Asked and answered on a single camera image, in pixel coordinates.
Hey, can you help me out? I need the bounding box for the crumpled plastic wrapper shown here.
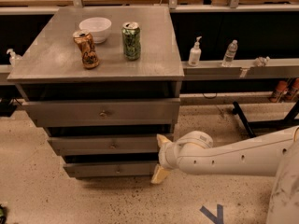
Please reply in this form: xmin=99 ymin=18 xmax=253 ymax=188
xmin=253 ymin=57 xmax=270 ymax=67

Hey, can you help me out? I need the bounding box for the grey drawer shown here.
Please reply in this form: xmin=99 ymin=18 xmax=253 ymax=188
xmin=64 ymin=161 xmax=157 ymax=178
xmin=48 ymin=133 xmax=159 ymax=156
xmin=23 ymin=98 xmax=180 ymax=127

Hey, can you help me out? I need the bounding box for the crushed gold soda can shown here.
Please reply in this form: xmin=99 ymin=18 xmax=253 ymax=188
xmin=73 ymin=30 xmax=99 ymax=69

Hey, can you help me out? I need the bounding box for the grey bottom drawer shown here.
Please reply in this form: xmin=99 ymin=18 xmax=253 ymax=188
xmin=64 ymin=161 xmax=157 ymax=178

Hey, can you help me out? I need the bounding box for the green soda can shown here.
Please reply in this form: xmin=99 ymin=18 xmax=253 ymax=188
xmin=121 ymin=21 xmax=141 ymax=61

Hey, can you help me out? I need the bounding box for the white bowl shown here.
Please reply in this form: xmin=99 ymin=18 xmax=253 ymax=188
xmin=79 ymin=17 xmax=112 ymax=44

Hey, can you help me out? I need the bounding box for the clear plastic water bottle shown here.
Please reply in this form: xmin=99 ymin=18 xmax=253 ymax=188
xmin=221 ymin=40 xmax=238 ymax=67

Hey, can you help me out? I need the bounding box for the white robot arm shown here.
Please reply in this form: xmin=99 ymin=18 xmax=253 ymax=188
xmin=151 ymin=126 xmax=299 ymax=224

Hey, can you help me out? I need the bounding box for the grey drawer cabinet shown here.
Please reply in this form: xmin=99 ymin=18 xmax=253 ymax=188
xmin=8 ymin=6 xmax=184 ymax=178

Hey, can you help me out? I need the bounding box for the grey metal rail shelf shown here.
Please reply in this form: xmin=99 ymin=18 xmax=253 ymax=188
xmin=182 ymin=59 xmax=299 ymax=81

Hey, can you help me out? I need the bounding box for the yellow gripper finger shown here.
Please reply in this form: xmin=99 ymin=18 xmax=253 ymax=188
xmin=157 ymin=134 xmax=172 ymax=147
xmin=151 ymin=164 xmax=171 ymax=184

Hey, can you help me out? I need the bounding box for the black metal stand leg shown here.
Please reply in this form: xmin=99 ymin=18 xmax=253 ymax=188
xmin=233 ymin=101 xmax=299 ymax=137

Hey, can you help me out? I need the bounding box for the clear pump sanitizer bottle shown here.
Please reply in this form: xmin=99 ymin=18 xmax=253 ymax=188
xmin=7 ymin=49 xmax=21 ymax=66

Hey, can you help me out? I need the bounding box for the grey top drawer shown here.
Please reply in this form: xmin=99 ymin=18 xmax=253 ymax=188
xmin=23 ymin=98 xmax=180 ymax=127

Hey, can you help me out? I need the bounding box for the white pump lotion bottle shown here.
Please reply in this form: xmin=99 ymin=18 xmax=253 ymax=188
xmin=188 ymin=36 xmax=202 ymax=66

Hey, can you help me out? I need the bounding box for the orange spray bottle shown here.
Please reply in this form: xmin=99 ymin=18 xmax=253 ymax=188
xmin=284 ymin=78 xmax=299 ymax=101
xmin=269 ymin=80 xmax=288 ymax=103

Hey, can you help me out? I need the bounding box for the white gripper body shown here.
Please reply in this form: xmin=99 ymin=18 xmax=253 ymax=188
xmin=158 ymin=131 xmax=213 ymax=170

